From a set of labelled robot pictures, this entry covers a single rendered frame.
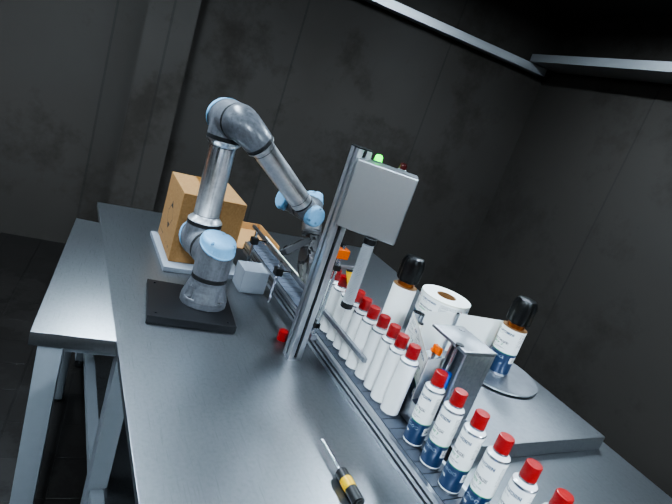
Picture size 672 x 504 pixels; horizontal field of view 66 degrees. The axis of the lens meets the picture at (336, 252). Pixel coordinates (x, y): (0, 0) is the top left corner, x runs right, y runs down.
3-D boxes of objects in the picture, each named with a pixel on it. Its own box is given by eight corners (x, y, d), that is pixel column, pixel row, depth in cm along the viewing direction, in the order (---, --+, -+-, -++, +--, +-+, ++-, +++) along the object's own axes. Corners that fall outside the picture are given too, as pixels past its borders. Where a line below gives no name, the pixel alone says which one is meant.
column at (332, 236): (300, 360, 158) (373, 151, 139) (287, 360, 156) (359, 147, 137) (295, 352, 162) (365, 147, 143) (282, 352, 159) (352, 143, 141)
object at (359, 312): (356, 362, 158) (378, 303, 152) (341, 361, 155) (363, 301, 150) (349, 353, 162) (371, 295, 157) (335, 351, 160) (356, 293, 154)
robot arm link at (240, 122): (258, 101, 148) (334, 214, 179) (242, 95, 156) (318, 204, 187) (228, 127, 146) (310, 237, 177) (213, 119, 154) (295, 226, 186)
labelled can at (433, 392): (425, 447, 128) (456, 378, 122) (409, 449, 125) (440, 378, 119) (414, 433, 132) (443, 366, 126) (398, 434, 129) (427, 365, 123)
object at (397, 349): (390, 405, 141) (417, 340, 135) (375, 405, 138) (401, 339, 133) (381, 393, 145) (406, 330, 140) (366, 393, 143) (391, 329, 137)
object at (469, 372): (459, 438, 136) (498, 355, 129) (421, 441, 129) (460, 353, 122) (429, 404, 147) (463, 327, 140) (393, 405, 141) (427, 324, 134)
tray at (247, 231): (277, 254, 245) (280, 246, 244) (225, 246, 232) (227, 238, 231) (258, 231, 270) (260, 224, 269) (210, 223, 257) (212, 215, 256)
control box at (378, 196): (393, 246, 139) (419, 179, 133) (334, 225, 140) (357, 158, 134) (395, 238, 148) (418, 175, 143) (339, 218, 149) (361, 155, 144)
